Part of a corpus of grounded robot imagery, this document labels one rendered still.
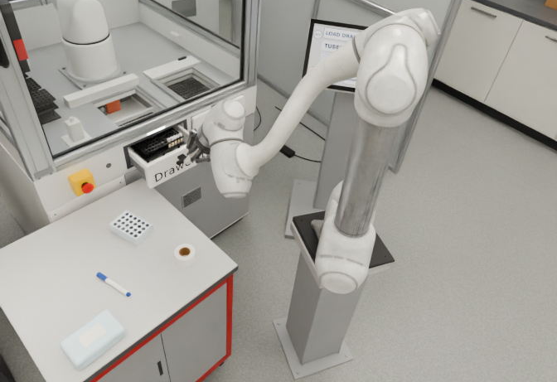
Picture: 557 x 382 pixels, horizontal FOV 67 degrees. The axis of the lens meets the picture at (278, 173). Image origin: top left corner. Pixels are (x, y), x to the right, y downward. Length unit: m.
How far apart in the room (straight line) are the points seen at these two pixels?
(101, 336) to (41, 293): 0.28
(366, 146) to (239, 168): 0.38
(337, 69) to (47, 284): 1.10
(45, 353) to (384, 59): 1.17
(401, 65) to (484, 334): 1.90
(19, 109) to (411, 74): 1.10
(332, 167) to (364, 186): 1.39
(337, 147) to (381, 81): 1.53
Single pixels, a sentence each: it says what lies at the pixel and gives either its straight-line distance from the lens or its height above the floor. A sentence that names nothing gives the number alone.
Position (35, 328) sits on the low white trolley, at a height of 0.76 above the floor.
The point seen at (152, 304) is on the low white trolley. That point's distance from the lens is 1.42.
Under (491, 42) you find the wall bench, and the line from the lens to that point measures 4.00.
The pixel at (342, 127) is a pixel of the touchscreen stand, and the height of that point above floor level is 0.68.
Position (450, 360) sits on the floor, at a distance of 2.39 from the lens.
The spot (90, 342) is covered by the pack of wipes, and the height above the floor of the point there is 0.81.
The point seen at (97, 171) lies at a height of 0.87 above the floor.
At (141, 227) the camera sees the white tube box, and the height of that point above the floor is 0.80.
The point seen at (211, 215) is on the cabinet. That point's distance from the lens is 2.31.
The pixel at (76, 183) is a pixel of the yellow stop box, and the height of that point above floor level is 0.90.
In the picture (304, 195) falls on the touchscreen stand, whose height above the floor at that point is 0.04.
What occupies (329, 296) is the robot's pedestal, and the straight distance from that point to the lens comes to 1.67.
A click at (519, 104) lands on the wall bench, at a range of 4.03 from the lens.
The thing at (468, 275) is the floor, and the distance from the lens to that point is 2.74.
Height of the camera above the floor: 1.96
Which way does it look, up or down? 42 degrees down
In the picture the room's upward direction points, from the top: 7 degrees clockwise
